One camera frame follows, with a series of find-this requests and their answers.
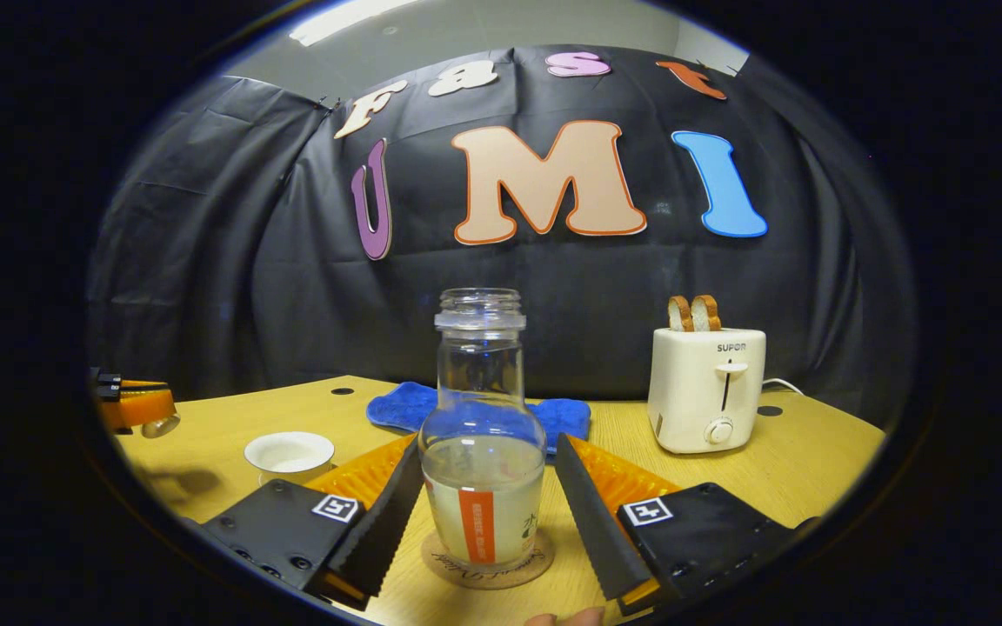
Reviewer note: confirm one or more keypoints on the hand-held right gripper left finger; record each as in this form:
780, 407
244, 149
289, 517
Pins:
379, 530

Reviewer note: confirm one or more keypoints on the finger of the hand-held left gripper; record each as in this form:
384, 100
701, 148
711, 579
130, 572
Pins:
140, 406

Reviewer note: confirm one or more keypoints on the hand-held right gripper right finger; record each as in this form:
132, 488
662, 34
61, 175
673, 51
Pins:
597, 530

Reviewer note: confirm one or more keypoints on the clear glass water bottle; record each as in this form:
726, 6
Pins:
482, 487

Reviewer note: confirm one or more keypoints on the cream teacup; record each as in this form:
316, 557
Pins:
290, 454

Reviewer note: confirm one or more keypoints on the round brown coaster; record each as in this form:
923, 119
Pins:
488, 576

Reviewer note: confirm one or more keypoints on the blue towel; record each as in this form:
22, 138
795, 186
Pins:
397, 404

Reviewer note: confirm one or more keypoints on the white toaster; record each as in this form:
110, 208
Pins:
705, 391

